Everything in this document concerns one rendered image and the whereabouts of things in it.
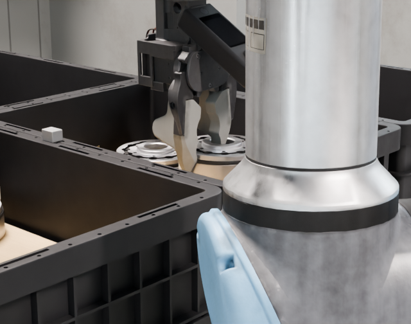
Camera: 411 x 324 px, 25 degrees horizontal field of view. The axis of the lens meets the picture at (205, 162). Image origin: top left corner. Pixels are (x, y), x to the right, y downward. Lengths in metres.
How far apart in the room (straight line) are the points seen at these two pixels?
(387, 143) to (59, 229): 0.36
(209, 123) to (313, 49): 0.56
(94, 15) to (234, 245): 3.01
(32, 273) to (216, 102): 0.46
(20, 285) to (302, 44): 0.26
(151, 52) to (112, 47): 2.45
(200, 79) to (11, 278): 0.45
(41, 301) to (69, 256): 0.04
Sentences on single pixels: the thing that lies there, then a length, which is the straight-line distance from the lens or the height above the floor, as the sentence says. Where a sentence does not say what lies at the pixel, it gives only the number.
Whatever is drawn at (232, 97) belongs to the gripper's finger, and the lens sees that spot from 1.10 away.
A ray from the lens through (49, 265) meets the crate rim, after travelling 0.69.
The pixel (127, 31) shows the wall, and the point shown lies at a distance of 3.44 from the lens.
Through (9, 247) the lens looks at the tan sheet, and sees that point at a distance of 0.98.
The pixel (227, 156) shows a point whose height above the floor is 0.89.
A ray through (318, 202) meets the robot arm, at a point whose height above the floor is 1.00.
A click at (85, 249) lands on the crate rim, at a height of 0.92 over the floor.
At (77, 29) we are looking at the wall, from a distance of 3.66.
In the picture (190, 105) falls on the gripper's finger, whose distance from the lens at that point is 1.04.
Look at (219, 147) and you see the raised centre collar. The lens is 1.09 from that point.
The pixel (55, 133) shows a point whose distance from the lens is 0.97.
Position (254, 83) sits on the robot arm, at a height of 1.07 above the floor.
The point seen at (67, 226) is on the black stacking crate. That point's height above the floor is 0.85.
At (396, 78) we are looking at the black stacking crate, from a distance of 1.39.
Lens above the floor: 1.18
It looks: 17 degrees down
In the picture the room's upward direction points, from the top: straight up
